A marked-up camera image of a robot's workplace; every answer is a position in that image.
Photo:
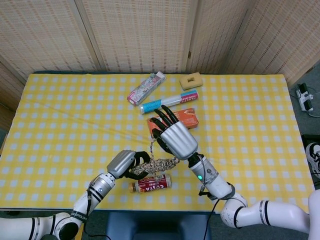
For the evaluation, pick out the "woven folding screen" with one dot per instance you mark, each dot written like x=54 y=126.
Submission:
x=137 y=32

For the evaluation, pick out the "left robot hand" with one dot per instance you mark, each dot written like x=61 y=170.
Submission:
x=120 y=162

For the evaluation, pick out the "yellow checkered tablecloth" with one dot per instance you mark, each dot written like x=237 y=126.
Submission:
x=50 y=125

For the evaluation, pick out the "orange cardboard box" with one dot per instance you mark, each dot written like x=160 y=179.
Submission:
x=190 y=118

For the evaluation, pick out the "red Costa coffee bottle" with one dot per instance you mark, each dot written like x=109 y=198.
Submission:
x=152 y=185

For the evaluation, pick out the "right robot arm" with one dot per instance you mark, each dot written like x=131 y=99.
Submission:
x=215 y=180

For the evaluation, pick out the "pink toothpaste box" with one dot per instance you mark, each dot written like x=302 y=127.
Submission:
x=145 y=88

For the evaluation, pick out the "yellow sponge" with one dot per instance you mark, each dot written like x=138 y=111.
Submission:
x=185 y=84

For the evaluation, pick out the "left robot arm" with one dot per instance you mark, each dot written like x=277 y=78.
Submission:
x=97 y=190

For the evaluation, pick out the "black white sneaker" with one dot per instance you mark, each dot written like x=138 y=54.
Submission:
x=312 y=155

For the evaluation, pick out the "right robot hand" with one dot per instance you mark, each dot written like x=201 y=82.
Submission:
x=177 y=140

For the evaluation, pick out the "dark blue robot pedestal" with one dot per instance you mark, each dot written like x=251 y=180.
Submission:
x=160 y=225

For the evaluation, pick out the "white power strip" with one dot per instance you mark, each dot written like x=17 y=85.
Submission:
x=303 y=100

